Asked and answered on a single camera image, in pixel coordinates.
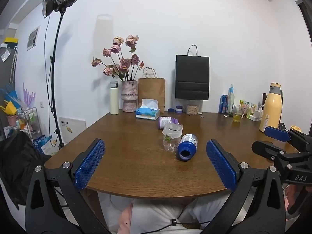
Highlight black jacket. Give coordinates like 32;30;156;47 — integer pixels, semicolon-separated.
0;131;53;206

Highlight black studio light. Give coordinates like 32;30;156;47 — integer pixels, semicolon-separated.
42;0;78;19

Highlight clear jar of grains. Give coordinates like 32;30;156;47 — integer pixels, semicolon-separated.
186;100;201;115

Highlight dried pink roses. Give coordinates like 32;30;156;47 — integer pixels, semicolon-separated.
91;34;144;81

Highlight blue drink can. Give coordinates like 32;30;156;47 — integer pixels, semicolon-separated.
219;94;229;114

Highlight clear plastic cup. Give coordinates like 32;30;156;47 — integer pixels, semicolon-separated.
162;123;183;152

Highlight blue plastic bottle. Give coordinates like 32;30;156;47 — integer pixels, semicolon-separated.
177;134;198;161

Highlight small colourful bottles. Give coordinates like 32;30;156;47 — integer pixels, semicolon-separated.
239;99;257;118

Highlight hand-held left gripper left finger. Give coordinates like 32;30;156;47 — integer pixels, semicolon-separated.
24;138;111;234

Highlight glass of yellow liquid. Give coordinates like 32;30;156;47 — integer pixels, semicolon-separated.
233;106;244;123

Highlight blue packet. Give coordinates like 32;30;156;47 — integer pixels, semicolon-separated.
33;135;54;154

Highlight white power adapter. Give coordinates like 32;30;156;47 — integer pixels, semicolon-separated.
249;109;264;121

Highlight blue tissue box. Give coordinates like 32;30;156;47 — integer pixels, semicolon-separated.
136;99;160;121

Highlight black cable with clip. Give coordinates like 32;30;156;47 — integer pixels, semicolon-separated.
132;216;215;233

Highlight clear glass bottle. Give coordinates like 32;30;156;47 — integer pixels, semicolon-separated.
227;84;235;114

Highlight white thermos bottle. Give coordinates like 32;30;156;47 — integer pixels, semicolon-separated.
110;81;119;115

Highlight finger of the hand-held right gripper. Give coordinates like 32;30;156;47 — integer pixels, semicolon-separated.
252;140;301;162
264;126;312;146

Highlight purple clothes hangers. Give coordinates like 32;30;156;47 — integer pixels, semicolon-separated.
22;82;36;110

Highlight metal storage rack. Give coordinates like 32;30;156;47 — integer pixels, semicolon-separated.
17;107;41;140

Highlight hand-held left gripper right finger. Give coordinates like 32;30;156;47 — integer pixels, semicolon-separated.
202;139;287;234

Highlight blue clothes hangers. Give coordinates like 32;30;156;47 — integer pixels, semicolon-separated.
0;84;20;108

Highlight person's white clothing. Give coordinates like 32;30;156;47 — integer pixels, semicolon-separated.
106;194;232;234

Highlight black paper bag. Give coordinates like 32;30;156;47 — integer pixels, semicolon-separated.
175;44;210;101

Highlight black light stand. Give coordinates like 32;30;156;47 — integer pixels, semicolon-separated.
50;9;67;150

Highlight wall poster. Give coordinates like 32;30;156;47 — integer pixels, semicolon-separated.
26;25;41;51

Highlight purple plastic bottle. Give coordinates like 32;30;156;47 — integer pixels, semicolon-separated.
158;116;179;129

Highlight cream thermos jug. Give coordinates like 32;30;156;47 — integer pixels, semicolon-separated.
259;82;284;133

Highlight pink ceramic vase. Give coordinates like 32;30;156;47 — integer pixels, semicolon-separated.
121;80;138;113

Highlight brown paper bag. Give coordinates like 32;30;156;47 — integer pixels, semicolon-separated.
138;67;166;110

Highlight person's right hand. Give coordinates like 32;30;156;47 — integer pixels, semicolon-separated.
283;184;299;209

